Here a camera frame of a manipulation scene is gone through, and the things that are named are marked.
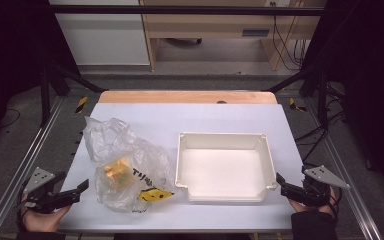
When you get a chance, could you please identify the light wooden desk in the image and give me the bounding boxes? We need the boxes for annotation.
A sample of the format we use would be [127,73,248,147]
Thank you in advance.
[139,0,328,72]

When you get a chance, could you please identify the person's right hand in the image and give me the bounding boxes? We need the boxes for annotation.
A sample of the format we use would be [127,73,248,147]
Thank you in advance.
[287,186,340,218]

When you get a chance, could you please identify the black metal stand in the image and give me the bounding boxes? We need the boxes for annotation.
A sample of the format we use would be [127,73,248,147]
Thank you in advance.
[39,60,107,128]
[262,65,330,128]

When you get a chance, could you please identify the black floor cables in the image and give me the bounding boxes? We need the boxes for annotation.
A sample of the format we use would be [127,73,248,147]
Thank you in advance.
[294,82,348,165]

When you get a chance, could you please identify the grey desk label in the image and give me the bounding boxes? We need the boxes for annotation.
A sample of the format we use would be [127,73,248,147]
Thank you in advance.
[241,28,271,38]

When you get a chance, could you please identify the black curtain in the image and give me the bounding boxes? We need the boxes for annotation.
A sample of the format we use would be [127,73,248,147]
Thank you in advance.
[300,0,384,204]
[0,0,78,148]

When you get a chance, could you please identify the thin black floor cable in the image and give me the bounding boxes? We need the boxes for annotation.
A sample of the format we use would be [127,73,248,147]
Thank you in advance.
[0,107,22,130]

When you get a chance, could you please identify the white cabinet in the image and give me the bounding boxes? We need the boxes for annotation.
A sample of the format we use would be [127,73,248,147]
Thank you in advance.
[48,0,151,67]

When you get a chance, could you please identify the yellow black tape strip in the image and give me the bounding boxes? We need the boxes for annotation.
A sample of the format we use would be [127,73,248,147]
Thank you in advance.
[288,97,308,113]
[75,96,89,114]

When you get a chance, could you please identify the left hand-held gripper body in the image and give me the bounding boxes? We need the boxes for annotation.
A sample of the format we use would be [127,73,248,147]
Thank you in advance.
[21,166,68,215]

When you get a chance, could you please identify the aluminium rail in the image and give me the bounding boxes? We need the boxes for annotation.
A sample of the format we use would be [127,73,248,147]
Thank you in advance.
[0,95,65,240]
[303,99,384,240]

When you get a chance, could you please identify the person's left hand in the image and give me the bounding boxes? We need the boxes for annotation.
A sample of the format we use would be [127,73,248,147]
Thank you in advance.
[19,194,72,233]

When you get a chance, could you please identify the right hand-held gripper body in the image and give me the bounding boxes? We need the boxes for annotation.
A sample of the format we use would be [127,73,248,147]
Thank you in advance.
[299,165,351,208]

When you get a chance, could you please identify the black hanging cables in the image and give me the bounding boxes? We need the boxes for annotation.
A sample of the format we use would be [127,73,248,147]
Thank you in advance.
[271,2,310,72]

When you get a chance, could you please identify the yellow drink carton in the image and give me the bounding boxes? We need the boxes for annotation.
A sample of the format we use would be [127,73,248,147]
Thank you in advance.
[103,158,135,192]

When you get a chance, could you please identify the white plastic bin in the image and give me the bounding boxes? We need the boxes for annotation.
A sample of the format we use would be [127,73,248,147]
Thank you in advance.
[174,131,279,204]

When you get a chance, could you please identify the black horizontal frame bar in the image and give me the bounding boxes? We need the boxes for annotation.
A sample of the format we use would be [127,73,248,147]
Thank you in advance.
[48,4,326,17]

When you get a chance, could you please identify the clear plastic bag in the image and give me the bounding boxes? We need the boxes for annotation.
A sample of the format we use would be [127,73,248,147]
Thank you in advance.
[83,115,177,214]

